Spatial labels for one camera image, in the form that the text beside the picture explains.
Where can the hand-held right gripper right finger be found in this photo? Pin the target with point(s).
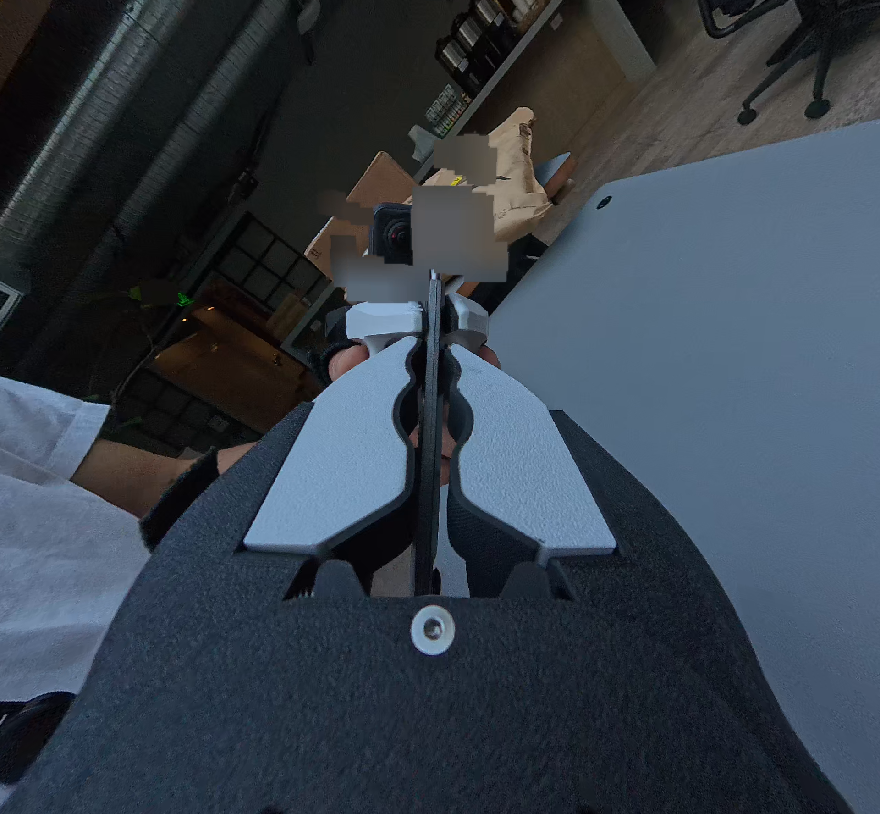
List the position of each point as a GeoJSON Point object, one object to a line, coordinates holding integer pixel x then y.
{"type": "Point", "coordinates": [529, 477]}

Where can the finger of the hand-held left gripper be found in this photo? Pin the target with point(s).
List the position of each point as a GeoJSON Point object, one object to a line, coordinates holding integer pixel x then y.
{"type": "Point", "coordinates": [381, 320]}
{"type": "Point", "coordinates": [471, 322]}

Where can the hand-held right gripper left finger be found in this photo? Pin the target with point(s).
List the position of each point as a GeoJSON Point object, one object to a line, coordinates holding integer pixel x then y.
{"type": "Point", "coordinates": [330, 470]}

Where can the metal utility knife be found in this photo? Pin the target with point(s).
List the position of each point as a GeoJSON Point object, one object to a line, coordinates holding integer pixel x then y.
{"type": "Point", "coordinates": [430, 415]}

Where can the brown paper mailer bag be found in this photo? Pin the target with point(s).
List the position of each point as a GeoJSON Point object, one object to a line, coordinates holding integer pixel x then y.
{"type": "Point", "coordinates": [529, 167]}

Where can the person's left forearm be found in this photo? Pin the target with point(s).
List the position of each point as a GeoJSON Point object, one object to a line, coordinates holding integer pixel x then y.
{"type": "Point", "coordinates": [137, 477]}

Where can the grey desk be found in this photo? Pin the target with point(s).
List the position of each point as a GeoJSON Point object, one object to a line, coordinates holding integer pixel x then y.
{"type": "Point", "coordinates": [687, 346]}

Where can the person's left hand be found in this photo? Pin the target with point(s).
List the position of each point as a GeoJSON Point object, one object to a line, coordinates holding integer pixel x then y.
{"type": "Point", "coordinates": [347, 363]}

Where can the black-framed window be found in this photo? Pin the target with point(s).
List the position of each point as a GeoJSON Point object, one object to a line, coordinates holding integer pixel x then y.
{"type": "Point", "coordinates": [268, 257]}

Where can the colourful tea box rack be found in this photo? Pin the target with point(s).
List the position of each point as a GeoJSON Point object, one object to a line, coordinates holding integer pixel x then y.
{"type": "Point", "coordinates": [447, 111]}

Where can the black coffee dispenser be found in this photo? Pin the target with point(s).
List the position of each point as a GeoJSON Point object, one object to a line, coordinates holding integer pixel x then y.
{"type": "Point", "coordinates": [471, 37]}
{"type": "Point", "coordinates": [454, 61]}
{"type": "Point", "coordinates": [491, 12]}

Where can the green exit sign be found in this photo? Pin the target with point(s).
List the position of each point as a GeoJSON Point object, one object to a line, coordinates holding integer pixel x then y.
{"type": "Point", "coordinates": [181, 299]}

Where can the green plant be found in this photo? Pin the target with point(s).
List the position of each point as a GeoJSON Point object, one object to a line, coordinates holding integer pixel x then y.
{"type": "Point", "coordinates": [155, 292]}

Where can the white counter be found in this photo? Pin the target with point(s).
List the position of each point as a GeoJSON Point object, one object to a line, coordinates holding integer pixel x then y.
{"type": "Point", "coordinates": [619, 23]}

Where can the metal ceiling duct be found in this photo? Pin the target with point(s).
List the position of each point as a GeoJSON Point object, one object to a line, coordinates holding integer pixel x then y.
{"type": "Point", "coordinates": [103, 71]}
{"type": "Point", "coordinates": [227, 92]}

